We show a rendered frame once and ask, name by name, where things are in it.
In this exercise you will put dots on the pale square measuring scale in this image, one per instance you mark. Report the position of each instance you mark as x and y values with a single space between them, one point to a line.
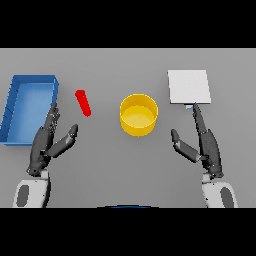
189 86

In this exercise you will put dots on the red beaker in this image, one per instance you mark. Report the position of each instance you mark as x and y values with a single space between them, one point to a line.
83 102

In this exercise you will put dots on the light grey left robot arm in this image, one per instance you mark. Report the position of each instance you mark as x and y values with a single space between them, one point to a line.
31 193

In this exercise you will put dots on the blue tray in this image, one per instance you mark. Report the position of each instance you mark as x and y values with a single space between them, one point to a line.
30 108

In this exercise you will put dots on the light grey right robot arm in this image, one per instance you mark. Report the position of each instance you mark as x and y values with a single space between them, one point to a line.
218 194

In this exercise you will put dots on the yellow bowl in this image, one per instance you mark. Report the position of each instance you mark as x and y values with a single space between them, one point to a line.
138 115

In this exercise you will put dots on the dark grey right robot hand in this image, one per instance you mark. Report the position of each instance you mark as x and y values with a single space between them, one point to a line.
209 148

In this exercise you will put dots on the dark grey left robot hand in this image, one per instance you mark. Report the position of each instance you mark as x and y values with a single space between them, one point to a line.
42 146

